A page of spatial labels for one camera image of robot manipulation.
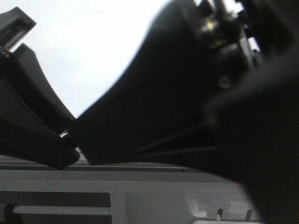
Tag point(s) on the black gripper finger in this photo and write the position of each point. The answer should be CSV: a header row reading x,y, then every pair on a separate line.
x,y
32,117
152,112

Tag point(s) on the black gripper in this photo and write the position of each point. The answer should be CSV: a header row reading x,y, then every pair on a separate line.
x,y
256,122

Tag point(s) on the grey whiteboard frame rail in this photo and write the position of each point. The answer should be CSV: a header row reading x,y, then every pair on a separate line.
x,y
11,163

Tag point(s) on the grey plastic base unit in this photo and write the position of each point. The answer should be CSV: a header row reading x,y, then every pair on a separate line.
x,y
125,197

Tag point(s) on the white whiteboard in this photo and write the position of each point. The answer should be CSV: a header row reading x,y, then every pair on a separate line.
x,y
83,46

